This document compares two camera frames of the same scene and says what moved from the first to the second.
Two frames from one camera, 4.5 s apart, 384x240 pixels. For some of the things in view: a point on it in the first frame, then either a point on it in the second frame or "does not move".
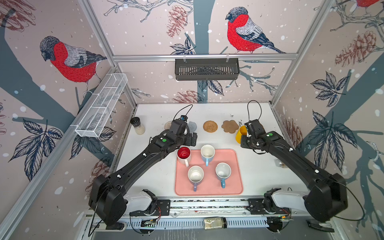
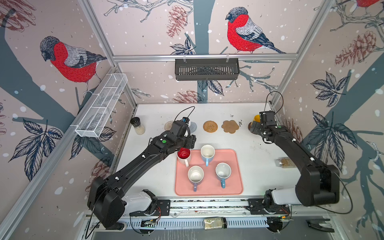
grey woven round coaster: (192, 126) does not move
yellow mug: (242, 131) → (257, 118)
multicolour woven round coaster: (167, 125) does not move
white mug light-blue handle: (207, 152) does not move
